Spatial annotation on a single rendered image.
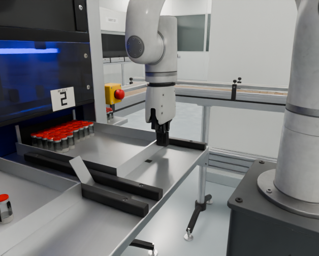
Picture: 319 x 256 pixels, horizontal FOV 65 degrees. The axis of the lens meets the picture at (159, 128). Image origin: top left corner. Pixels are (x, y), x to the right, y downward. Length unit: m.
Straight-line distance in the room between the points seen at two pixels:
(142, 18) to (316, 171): 0.45
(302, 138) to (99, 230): 0.40
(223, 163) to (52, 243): 1.30
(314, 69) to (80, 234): 0.47
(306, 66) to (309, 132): 0.12
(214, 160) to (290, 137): 1.11
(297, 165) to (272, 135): 1.57
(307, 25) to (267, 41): 1.57
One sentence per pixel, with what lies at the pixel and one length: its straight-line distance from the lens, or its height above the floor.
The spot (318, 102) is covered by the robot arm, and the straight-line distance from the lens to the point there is 0.53.
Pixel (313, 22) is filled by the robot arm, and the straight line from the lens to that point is 0.47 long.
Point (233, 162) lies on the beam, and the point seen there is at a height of 0.50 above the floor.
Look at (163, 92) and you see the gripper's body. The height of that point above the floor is 1.06.
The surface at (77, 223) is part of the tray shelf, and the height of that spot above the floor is 0.88.
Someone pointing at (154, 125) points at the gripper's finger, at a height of 0.97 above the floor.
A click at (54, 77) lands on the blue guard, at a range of 0.78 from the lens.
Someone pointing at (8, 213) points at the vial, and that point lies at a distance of 0.51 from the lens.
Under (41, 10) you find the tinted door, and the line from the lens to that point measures 0.79.
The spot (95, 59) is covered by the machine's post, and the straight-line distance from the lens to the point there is 0.90.
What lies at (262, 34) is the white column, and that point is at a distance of 2.04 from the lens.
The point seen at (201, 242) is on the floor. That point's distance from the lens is 1.75.
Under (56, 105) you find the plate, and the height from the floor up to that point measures 1.00.
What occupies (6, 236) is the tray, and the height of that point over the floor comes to 0.90.
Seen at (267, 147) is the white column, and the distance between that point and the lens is 2.16.
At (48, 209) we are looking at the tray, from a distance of 0.48.
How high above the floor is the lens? 1.16
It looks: 18 degrees down
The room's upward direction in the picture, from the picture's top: straight up
